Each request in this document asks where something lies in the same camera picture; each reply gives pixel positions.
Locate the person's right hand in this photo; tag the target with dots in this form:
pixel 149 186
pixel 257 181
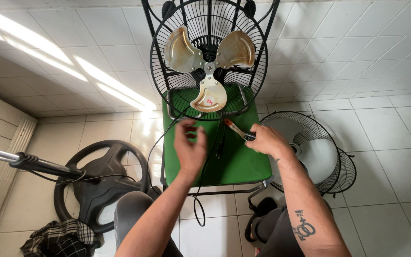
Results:
pixel 269 141

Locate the person's left hand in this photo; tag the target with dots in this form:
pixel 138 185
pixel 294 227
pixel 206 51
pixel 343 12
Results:
pixel 190 153

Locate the person's right fingers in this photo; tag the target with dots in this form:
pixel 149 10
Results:
pixel 253 142

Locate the person's left fingers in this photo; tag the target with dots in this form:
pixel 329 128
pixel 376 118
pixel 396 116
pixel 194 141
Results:
pixel 191 130

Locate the green chair seat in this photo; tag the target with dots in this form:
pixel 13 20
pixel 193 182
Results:
pixel 241 164

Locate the rusty metal fan blade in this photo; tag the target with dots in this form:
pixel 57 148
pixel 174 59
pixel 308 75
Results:
pixel 209 96

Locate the black sandal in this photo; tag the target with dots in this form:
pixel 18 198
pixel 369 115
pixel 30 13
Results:
pixel 264 207

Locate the white fan with black guard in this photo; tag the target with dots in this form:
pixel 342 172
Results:
pixel 318 157

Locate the black fan motor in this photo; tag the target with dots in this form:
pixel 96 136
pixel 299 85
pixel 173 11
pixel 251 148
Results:
pixel 209 53

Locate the person's grey shorts leg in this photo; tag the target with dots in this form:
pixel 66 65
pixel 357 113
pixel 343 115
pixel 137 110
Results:
pixel 130 210
pixel 280 239

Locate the black round fan base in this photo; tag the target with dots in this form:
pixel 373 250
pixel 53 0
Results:
pixel 102 192

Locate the chrome and black fan pole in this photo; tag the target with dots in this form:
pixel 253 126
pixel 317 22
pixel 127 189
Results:
pixel 30 162

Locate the checkered cloth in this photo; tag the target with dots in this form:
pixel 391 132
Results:
pixel 61 239

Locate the black metal chair frame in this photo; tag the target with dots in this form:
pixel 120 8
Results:
pixel 272 21

